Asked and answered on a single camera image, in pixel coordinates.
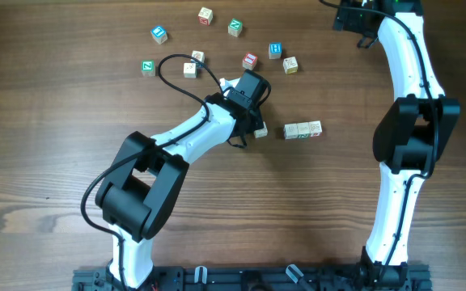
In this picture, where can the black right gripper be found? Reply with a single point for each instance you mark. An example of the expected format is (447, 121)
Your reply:
(348, 24)

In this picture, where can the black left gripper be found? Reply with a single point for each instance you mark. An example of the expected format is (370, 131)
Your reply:
(257, 123)

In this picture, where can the plain wooden block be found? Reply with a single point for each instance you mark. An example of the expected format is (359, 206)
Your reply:
(261, 132)

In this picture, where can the wooden fish nine block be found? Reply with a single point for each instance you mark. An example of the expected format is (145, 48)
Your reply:
(291, 131)

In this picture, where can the green sided wooden block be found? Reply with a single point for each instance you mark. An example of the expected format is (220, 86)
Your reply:
(304, 130)

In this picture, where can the red I letter block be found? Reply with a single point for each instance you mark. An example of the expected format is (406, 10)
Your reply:
(249, 61)

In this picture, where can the yellow sided picture block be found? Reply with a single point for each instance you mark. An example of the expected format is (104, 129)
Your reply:
(290, 65)

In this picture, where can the red A letter block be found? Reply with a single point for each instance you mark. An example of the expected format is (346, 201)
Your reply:
(315, 128)

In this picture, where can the blue H letter block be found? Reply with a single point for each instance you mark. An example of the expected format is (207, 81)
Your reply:
(275, 50)

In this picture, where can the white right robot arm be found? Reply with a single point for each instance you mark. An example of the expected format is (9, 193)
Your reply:
(411, 137)

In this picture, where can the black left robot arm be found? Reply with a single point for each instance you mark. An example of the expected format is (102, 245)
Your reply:
(139, 193)

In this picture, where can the wooden picture block centre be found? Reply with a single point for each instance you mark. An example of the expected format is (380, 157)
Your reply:
(190, 70)

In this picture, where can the blue sided picture block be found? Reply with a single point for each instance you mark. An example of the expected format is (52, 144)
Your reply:
(198, 58)

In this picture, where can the green N block top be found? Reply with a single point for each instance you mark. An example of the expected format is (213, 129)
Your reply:
(235, 27)

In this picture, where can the green Z letter block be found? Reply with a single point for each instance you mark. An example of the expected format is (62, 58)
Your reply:
(148, 68)

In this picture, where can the red letter block top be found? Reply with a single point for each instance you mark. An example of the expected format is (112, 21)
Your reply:
(205, 16)

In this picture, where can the blue I letter block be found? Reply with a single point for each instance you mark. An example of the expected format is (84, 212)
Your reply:
(159, 34)

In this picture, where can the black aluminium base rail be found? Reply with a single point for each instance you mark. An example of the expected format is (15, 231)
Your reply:
(336, 277)

